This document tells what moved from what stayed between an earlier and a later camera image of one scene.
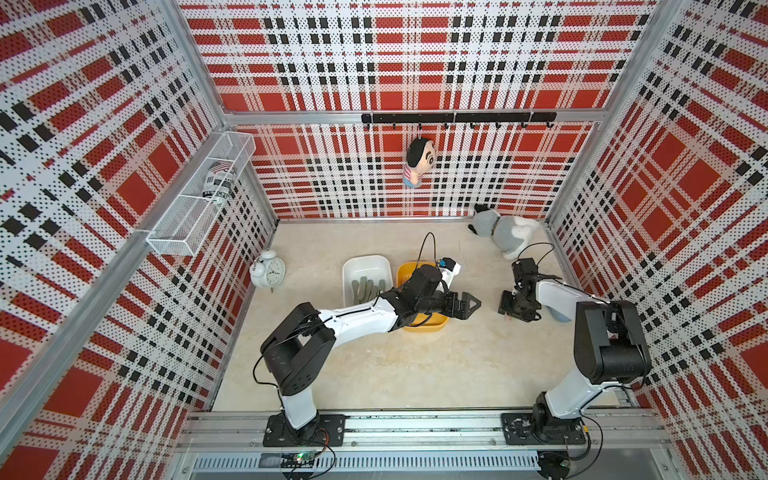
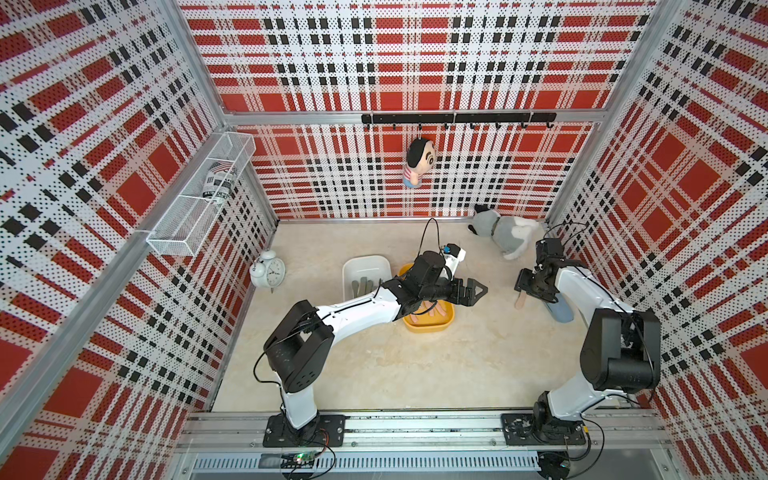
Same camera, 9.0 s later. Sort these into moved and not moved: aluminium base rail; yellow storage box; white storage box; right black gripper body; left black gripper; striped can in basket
Moved: left black gripper; right black gripper body
Not moved: aluminium base rail; striped can in basket; yellow storage box; white storage box
